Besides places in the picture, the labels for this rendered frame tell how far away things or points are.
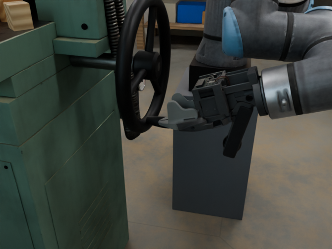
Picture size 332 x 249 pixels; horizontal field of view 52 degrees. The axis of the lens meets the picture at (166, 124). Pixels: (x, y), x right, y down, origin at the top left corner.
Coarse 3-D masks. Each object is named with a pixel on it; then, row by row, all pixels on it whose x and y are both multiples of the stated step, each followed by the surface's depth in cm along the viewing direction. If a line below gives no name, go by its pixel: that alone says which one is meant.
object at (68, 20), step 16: (48, 0) 66; (64, 0) 65; (80, 0) 64; (96, 0) 63; (48, 16) 67; (64, 16) 66; (80, 16) 65; (96, 16) 64; (64, 32) 68; (80, 32) 67; (96, 32) 66
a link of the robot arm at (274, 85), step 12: (264, 72) 57; (276, 72) 56; (264, 84) 56; (276, 84) 55; (288, 84) 54; (264, 96) 56; (276, 96) 55; (288, 96) 54; (276, 108) 56; (288, 108) 56
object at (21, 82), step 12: (48, 60) 67; (60, 60) 71; (24, 72) 61; (36, 72) 64; (48, 72) 68; (0, 84) 59; (12, 84) 58; (24, 84) 61; (36, 84) 64; (12, 96) 60
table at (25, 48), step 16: (32, 16) 71; (0, 32) 60; (16, 32) 60; (32, 32) 61; (48, 32) 66; (0, 48) 55; (16, 48) 58; (32, 48) 62; (48, 48) 67; (64, 48) 67; (80, 48) 66; (96, 48) 66; (0, 64) 55; (16, 64) 59; (32, 64) 63; (0, 80) 55
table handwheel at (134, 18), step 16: (144, 0) 62; (160, 0) 69; (128, 16) 59; (160, 16) 74; (128, 32) 58; (160, 32) 79; (128, 48) 58; (160, 48) 82; (80, 64) 74; (96, 64) 73; (112, 64) 72; (128, 64) 58; (144, 64) 69; (160, 64) 72; (128, 80) 59; (160, 80) 83; (128, 96) 60; (160, 96) 82; (128, 112) 62; (128, 128) 67; (144, 128) 71
